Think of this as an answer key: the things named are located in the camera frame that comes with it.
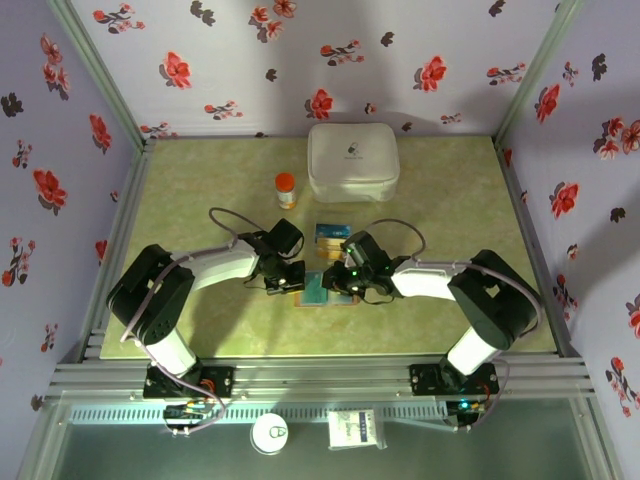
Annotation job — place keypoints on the blue credit card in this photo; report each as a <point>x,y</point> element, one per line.
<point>332,230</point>

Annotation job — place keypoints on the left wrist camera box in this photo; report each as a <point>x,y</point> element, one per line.
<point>293,236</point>

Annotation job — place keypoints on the brown leather card holder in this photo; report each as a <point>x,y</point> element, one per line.
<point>345,302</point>

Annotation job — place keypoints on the white zipped medicine pouch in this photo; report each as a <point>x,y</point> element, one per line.
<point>350,165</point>

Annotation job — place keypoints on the small electronics board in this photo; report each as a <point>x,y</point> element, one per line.
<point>465,407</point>
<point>187,412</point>

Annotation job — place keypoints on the round white lid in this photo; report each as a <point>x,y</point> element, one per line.
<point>270,440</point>

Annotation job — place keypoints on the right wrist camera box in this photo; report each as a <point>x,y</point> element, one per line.
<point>356,250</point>

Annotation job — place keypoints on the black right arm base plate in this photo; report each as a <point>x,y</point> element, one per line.
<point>425,380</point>

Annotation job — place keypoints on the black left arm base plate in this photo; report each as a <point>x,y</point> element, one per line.
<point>220,382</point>

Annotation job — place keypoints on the white packet in plastic bag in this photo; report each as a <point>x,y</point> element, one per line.
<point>355,430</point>

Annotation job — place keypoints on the aluminium frame cross rail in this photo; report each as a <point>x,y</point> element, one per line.
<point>320,380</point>

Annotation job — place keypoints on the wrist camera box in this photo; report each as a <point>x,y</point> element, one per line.
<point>356,250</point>
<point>293,236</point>

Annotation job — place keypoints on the aluminium frame post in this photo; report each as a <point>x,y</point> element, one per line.
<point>102,75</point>
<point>537,75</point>

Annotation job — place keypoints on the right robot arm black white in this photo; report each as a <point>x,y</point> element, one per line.
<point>425,280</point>

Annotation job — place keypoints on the orange capped pill bottle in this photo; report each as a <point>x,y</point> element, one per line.
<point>285,192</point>

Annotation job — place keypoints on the teal credit card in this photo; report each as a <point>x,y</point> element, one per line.
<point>312,290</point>

